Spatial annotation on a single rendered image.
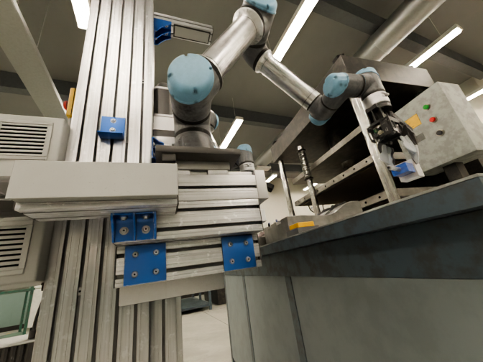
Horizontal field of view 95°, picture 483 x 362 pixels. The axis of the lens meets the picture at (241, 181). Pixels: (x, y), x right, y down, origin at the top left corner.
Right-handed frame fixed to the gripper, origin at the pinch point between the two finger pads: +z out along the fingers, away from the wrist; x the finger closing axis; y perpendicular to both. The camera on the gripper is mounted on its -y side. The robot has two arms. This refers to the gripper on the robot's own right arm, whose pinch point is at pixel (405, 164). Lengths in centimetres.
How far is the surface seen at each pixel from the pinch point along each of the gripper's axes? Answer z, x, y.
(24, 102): -334, -469, 248
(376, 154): -30, -34, -59
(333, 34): -336, -110, -240
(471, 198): 17.8, 18.8, 36.9
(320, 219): 8.4, -35.1, 1.4
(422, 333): 36.8, 2.5, 27.7
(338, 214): 6.9, -32.9, -7.7
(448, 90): -47, 5, -68
